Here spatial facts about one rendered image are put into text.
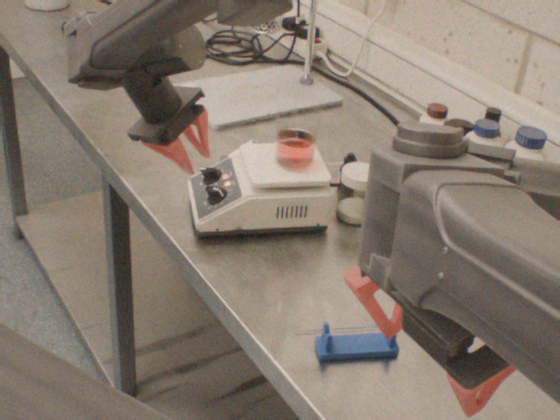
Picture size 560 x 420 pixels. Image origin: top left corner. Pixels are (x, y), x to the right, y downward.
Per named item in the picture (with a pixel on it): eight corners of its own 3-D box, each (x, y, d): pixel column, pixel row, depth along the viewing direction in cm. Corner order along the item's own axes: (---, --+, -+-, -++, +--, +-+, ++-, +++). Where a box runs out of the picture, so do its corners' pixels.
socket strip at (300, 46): (307, 61, 172) (309, 42, 169) (224, 8, 199) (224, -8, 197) (327, 58, 175) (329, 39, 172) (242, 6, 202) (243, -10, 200)
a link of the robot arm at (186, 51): (66, 15, 90) (71, 87, 90) (138, -8, 84) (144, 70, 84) (134, 31, 100) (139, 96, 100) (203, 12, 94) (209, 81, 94)
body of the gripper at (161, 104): (209, 98, 102) (182, 53, 98) (159, 148, 98) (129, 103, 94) (180, 95, 107) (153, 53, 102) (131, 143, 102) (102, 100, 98)
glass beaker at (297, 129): (268, 171, 111) (272, 119, 107) (276, 151, 116) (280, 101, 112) (315, 179, 110) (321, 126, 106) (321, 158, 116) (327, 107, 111)
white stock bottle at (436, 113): (449, 158, 137) (460, 108, 132) (431, 167, 134) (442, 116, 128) (424, 147, 140) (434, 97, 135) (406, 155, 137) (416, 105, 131)
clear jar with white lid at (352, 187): (357, 231, 115) (364, 185, 111) (327, 214, 118) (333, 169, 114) (381, 217, 119) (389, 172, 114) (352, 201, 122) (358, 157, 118)
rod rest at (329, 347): (319, 361, 91) (322, 338, 89) (313, 342, 93) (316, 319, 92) (399, 356, 92) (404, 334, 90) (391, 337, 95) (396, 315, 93)
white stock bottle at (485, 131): (487, 197, 126) (503, 136, 120) (450, 186, 128) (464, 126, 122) (495, 181, 131) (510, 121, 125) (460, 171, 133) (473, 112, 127)
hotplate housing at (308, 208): (196, 240, 110) (197, 192, 106) (187, 192, 121) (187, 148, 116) (344, 232, 114) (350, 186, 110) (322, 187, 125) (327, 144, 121)
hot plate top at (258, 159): (251, 189, 108) (251, 183, 107) (238, 148, 117) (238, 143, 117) (333, 185, 110) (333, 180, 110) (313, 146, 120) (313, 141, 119)
